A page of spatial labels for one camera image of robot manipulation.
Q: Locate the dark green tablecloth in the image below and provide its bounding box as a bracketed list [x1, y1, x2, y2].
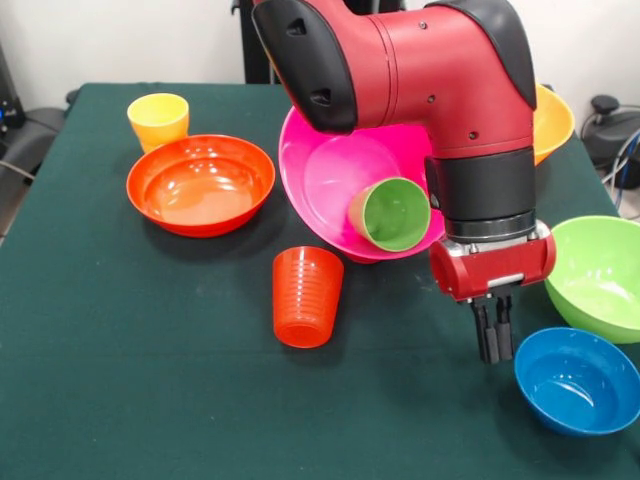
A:
[0, 82, 640, 480]

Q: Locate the red shallow bowl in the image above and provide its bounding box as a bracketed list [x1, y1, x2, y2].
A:
[125, 134, 277, 239]

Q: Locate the small dark blue bowl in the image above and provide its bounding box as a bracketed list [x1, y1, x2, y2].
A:
[513, 327, 640, 439]

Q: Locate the green cup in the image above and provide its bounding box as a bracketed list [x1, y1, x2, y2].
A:
[348, 177, 432, 253]

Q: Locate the black equipment box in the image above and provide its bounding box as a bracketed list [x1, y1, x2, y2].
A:
[0, 42, 26, 146]

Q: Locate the orange-red ribbed cup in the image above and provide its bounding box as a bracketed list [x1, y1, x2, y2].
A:
[272, 245, 345, 350]

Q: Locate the large pink bowl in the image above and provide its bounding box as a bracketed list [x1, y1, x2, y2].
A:
[278, 107, 446, 265]

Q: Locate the large orange bowl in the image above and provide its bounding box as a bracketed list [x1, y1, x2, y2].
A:
[532, 83, 576, 167]

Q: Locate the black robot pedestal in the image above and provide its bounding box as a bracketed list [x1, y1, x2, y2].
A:
[232, 0, 409, 85]

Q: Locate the yellow cup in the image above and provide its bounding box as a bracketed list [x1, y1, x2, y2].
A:
[126, 92, 190, 154]

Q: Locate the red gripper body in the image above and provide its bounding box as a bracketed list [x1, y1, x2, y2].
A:
[429, 222, 558, 304]

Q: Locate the light green bowl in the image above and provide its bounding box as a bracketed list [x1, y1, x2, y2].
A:
[543, 215, 640, 345]

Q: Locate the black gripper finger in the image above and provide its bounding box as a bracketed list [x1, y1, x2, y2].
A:
[492, 293, 517, 363]
[471, 297, 500, 365]

